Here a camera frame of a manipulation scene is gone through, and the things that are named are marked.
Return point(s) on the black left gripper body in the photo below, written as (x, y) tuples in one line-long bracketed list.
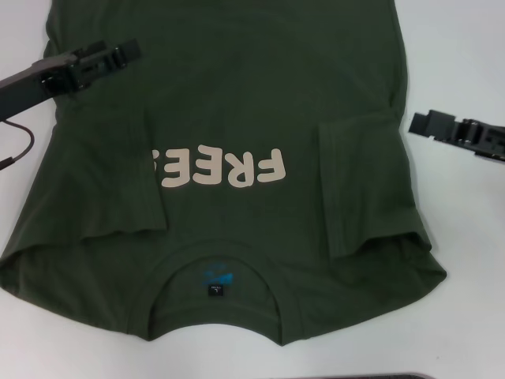
[(31, 85)]

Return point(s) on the dark green FREE t-shirt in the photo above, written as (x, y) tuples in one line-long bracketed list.
[(236, 98)]

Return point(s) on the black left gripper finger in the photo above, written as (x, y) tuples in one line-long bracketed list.
[(118, 49), (100, 73)]

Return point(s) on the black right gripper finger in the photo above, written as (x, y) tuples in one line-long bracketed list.
[(434, 124)]

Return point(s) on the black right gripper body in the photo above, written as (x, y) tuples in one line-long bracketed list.
[(493, 144)]

